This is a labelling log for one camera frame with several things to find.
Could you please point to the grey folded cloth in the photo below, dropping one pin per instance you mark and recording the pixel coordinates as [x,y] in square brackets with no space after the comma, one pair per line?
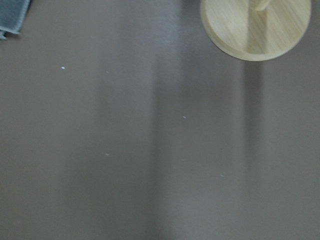
[12,16]

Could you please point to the wooden mug tree stand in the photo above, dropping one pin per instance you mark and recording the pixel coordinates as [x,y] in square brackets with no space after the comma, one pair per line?
[255,30]

